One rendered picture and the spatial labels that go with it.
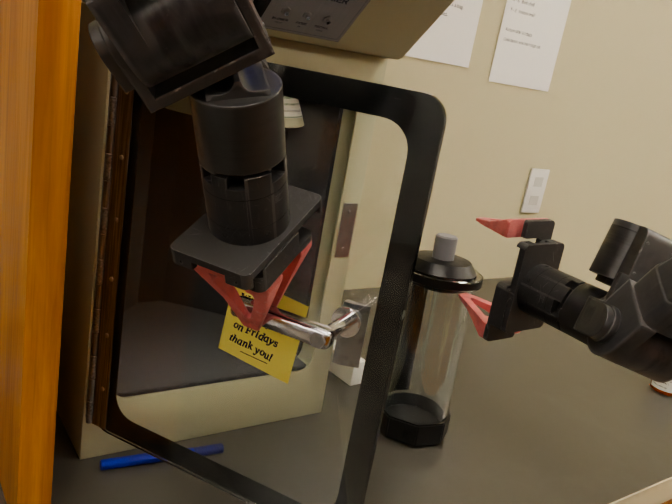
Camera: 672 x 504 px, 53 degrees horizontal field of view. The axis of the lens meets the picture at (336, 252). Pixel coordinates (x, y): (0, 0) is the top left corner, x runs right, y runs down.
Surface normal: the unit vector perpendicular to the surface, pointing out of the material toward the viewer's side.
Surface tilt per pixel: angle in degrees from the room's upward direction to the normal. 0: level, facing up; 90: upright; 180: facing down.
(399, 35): 135
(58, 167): 90
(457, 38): 90
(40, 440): 90
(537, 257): 90
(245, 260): 25
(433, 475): 0
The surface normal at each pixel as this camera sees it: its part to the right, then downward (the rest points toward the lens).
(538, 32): 0.56, 0.32
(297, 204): 0.00, -0.76
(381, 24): 0.27, 0.90
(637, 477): 0.17, -0.95
